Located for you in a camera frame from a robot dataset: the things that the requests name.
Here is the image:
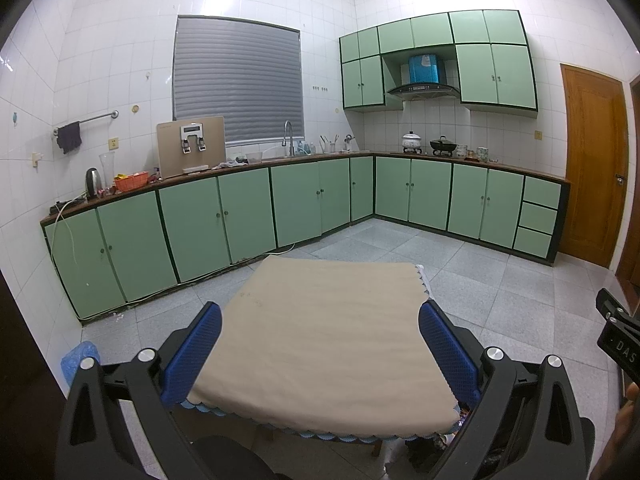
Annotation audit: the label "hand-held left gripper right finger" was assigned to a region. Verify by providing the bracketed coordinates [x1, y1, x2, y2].
[417, 300, 596, 480]

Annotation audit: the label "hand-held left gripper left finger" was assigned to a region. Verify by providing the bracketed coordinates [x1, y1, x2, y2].
[55, 301, 223, 480]

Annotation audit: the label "person's right hand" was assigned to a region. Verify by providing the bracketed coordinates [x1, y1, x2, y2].
[616, 381, 640, 441]

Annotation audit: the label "blue plastic bag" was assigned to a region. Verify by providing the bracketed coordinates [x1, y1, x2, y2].
[61, 341, 103, 386]

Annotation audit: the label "green lower kitchen cabinets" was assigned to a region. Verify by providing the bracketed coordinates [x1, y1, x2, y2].
[40, 151, 572, 322]

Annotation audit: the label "green kitchen cabinets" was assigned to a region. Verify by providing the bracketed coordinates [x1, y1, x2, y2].
[40, 151, 572, 322]
[339, 9, 540, 120]

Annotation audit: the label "dark wooden door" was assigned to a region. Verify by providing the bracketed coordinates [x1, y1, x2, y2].
[615, 77, 640, 286]

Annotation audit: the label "light wooden door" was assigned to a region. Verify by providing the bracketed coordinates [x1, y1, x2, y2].
[559, 62, 630, 268]

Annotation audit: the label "orange plastic basket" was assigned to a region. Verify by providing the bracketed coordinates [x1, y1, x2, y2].
[114, 171, 151, 192]

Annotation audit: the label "beige water dispenser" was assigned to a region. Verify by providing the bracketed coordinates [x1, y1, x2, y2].
[156, 116, 227, 179]

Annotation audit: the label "clear glass vase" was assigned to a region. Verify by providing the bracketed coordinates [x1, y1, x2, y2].
[99, 152, 118, 191]

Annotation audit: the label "dark towel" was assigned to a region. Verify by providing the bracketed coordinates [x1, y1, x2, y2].
[56, 121, 82, 155]

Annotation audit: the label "grey window blind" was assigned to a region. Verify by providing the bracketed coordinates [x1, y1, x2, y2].
[172, 15, 306, 147]

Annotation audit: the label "green upper kitchen cabinets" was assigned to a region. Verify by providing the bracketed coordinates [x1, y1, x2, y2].
[339, 9, 540, 120]

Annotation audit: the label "range hood with blue film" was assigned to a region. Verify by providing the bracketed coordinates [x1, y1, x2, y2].
[386, 52, 461, 98]

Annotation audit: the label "steel towel rail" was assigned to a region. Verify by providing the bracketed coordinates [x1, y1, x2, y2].
[53, 110, 120, 136]

